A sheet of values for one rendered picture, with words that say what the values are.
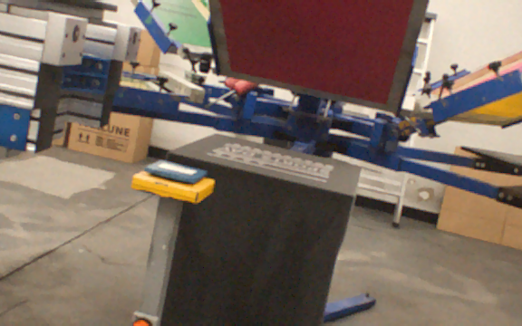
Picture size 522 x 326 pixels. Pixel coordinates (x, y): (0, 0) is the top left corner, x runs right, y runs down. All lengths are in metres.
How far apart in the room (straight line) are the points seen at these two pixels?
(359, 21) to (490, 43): 4.41
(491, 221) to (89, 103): 4.82
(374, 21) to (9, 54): 0.95
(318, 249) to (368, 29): 0.63
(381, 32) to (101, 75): 0.74
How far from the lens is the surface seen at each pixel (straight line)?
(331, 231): 1.60
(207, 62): 2.38
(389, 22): 1.87
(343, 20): 1.90
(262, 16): 1.98
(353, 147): 2.79
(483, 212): 6.24
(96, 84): 1.81
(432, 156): 3.22
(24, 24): 1.36
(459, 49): 6.22
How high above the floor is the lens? 1.24
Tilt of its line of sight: 10 degrees down
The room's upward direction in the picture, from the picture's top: 12 degrees clockwise
